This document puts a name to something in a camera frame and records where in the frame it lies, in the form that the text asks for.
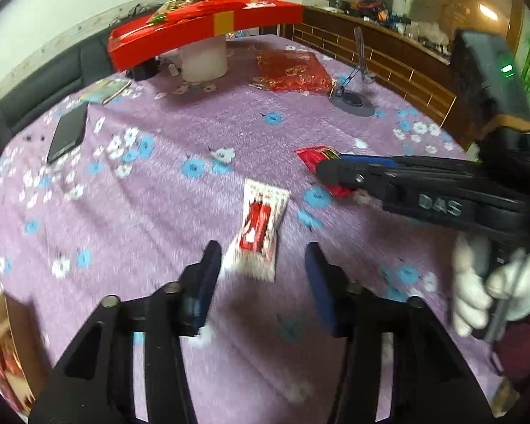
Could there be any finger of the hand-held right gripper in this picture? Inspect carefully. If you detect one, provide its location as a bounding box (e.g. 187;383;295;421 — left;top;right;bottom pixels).
316;160;399;205
337;153;483;178

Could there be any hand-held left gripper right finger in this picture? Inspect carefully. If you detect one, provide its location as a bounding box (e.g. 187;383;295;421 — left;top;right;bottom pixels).
304;242;496;424

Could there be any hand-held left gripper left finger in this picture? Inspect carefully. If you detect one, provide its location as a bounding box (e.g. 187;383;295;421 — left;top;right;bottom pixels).
29;241;223;424

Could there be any small red snack packet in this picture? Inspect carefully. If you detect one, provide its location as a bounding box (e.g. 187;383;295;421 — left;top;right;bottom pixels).
294;145;355;199

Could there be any white red snack packet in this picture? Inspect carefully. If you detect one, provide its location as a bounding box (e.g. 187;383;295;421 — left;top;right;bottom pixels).
223;178;291;282

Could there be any brown cardboard box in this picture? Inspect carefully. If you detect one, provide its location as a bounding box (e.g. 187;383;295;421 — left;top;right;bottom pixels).
0;293;50;417

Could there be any person's right forearm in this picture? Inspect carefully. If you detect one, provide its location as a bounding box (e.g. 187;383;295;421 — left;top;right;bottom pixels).
494;305;530;390

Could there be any person's right hand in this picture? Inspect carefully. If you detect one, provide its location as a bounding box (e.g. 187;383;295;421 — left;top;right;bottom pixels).
450;234;530;339

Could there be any grey phone stand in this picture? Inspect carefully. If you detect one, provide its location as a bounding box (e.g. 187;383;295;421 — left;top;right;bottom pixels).
329;26;377;118

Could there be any wooden sideboard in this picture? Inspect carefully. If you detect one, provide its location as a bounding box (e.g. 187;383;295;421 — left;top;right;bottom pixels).
260;0;527;152

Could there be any purple floral tablecloth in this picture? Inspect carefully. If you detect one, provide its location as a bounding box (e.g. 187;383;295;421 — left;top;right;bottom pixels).
0;33;513;424

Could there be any red plastic bag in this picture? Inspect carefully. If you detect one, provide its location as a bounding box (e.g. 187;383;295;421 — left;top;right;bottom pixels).
252;49;334;93

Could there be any white cylinder container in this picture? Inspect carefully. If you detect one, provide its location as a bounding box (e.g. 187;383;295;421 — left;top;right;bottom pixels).
178;35;229;84

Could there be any red snack packets heap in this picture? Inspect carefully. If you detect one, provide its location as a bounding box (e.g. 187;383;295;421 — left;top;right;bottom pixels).
0;339;33;412

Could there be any black phone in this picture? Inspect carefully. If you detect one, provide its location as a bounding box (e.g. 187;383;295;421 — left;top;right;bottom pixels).
46;103;90;165

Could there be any long red gift box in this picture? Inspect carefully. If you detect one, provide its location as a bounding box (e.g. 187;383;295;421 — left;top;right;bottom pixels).
108;0;305;72

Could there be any colourful booklet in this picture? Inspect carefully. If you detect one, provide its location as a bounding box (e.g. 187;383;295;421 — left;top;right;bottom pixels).
79;78;132;105

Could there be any small black object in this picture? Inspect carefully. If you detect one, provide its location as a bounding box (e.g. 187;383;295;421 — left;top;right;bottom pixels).
127;57;160;81

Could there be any dark blue sofa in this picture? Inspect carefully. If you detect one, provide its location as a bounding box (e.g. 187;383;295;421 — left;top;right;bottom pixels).
0;37;116;143

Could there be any clutter of cables and tools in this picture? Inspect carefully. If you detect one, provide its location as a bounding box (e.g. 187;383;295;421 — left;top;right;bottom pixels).
329;0;452;54

